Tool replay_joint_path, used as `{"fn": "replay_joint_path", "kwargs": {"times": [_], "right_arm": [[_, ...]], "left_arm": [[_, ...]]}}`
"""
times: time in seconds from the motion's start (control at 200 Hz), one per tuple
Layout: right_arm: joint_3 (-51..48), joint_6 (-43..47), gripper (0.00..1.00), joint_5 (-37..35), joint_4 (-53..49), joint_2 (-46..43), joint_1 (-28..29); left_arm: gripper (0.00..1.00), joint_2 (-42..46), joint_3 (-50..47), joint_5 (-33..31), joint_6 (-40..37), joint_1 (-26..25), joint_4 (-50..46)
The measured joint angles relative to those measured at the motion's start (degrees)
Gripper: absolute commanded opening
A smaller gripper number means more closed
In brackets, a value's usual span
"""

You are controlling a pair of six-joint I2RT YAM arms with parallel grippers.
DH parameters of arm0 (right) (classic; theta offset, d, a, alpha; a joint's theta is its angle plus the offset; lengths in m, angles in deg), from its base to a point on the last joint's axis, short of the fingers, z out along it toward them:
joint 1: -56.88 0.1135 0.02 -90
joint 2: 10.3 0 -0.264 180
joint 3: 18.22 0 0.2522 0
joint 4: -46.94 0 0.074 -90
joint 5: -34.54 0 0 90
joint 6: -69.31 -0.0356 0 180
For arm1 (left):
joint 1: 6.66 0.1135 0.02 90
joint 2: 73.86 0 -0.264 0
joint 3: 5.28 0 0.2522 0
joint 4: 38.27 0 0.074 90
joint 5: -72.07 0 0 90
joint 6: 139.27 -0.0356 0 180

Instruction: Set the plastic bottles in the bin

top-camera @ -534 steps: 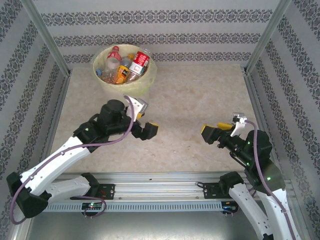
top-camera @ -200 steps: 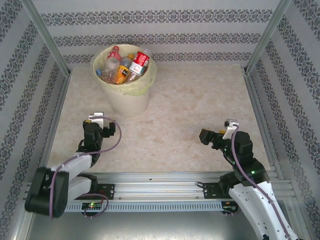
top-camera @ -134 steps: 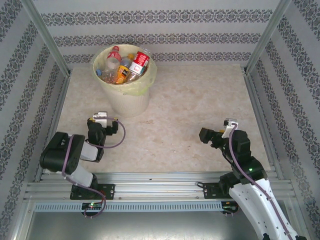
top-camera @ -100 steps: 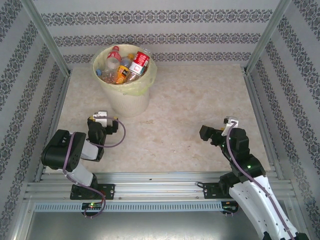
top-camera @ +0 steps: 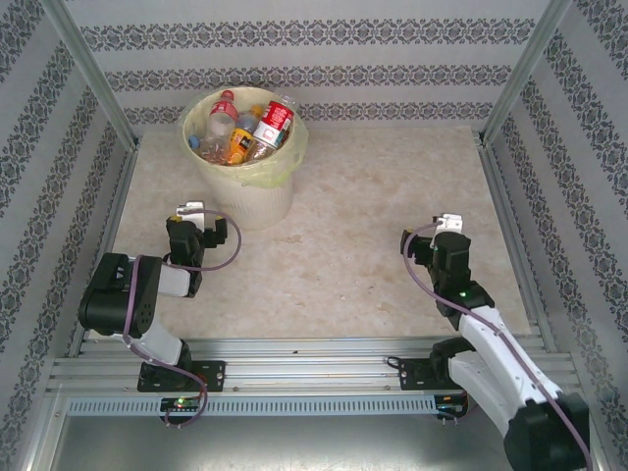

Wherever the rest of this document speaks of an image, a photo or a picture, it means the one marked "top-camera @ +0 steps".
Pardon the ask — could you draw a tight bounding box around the beige plastic bin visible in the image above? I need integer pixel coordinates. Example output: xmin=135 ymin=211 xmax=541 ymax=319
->
xmin=183 ymin=86 xmax=296 ymax=232

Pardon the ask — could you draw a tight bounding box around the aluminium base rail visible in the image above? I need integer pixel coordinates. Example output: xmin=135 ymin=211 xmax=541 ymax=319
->
xmin=46 ymin=337 xmax=575 ymax=393

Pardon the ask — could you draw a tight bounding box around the light blue label bottle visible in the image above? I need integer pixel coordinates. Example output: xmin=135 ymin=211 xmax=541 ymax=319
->
xmin=187 ymin=134 xmax=217 ymax=161

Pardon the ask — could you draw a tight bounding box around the grey metal base panel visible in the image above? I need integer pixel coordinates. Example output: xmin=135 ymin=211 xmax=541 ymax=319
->
xmin=48 ymin=415 xmax=598 ymax=471

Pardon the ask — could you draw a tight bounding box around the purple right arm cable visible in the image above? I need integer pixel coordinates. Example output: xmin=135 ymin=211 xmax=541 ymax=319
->
xmin=402 ymin=221 xmax=594 ymax=471

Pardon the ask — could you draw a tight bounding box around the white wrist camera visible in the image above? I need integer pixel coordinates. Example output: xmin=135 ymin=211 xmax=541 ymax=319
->
xmin=175 ymin=199 xmax=208 ymax=230
xmin=430 ymin=212 xmax=465 ymax=236

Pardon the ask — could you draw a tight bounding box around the red and yellow carton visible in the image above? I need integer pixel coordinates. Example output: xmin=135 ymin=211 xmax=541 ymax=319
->
xmin=243 ymin=99 xmax=296 ymax=163

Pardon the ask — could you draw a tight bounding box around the orange label bottle yellow cap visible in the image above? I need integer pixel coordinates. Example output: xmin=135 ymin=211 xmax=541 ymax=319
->
xmin=226 ymin=104 xmax=265 ymax=166

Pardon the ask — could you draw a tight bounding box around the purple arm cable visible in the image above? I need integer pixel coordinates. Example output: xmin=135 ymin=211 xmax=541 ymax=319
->
xmin=402 ymin=221 xmax=594 ymax=471
xmin=122 ymin=209 xmax=243 ymax=367

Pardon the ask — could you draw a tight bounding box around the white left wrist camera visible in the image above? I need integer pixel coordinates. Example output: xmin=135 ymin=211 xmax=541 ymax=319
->
xmin=175 ymin=199 xmax=208 ymax=230

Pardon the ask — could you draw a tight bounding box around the small controller board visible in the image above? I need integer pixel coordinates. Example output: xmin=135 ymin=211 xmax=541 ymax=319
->
xmin=160 ymin=396 xmax=203 ymax=413
xmin=435 ymin=394 xmax=471 ymax=418

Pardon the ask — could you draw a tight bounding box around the aluminium table side rail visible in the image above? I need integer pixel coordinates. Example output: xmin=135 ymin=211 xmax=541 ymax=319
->
xmin=478 ymin=139 xmax=558 ymax=354
xmin=68 ymin=141 xmax=141 ymax=357

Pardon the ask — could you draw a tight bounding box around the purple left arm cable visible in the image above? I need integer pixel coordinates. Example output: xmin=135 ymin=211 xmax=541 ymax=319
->
xmin=122 ymin=209 xmax=243 ymax=367

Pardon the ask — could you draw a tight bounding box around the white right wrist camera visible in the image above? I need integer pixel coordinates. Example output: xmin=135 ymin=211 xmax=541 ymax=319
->
xmin=430 ymin=212 xmax=465 ymax=236

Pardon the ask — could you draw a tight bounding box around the aluminium frame post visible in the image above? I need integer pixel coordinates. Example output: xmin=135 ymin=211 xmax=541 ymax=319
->
xmin=38 ymin=0 xmax=141 ymax=148
xmin=478 ymin=0 xmax=575 ymax=146

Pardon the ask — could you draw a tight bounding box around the red label cola bottle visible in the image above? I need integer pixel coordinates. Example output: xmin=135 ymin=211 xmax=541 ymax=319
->
xmin=201 ymin=89 xmax=240 ymax=154

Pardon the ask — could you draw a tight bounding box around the grey slotted cable duct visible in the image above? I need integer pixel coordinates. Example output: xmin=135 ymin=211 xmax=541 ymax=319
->
xmin=66 ymin=395 xmax=438 ymax=417

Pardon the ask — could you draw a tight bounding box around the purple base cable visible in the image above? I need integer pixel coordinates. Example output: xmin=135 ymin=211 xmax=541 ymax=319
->
xmin=139 ymin=362 xmax=210 ymax=429

